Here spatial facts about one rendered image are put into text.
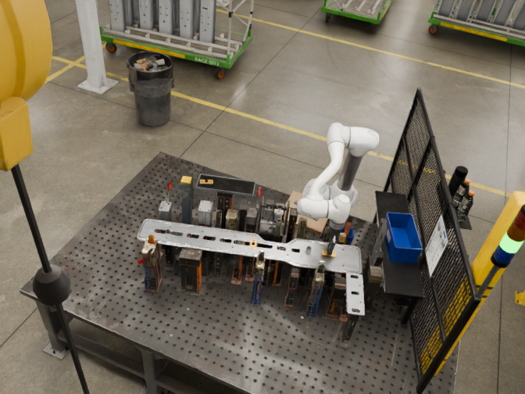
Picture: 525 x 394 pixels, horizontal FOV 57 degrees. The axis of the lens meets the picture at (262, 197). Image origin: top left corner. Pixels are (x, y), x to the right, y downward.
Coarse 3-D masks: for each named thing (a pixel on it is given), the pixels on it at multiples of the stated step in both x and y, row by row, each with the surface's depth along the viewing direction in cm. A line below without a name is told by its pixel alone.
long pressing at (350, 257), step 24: (144, 240) 294; (168, 240) 295; (192, 240) 297; (216, 240) 298; (240, 240) 300; (264, 240) 301; (312, 240) 305; (312, 264) 290; (336, 264) 292; (360, 264) 294
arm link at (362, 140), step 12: (360, 132) 299; (372, 132) 302; (360, 144) 300; (372, 144) 301; (348, 156) 317; (360, 156) 313; (348, 168) 323; (348, 180) 332; (336, 192) 343; (348, 192) 342
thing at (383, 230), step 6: (384, 222) 277; (384, 228) 275; (378, 234) 288; (384, 234) 273; (378, 240) 287; (378, 246) 284; (372, 252) 298; (378, 252) 281; (372, 258) 297; (372, 264) 294
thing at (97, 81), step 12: (84, 0) 536; (84, 12) 545; (96, 12) 556; (84, 24) 556; (96, 24) 563; (84, 36) 566; (96, 36) 570; (84, 48) 578; (96, 48) 577; (96, 60) 584; (96, 72) 593; (84, 84) 609; (96, 84) 605; (108, 84) 608
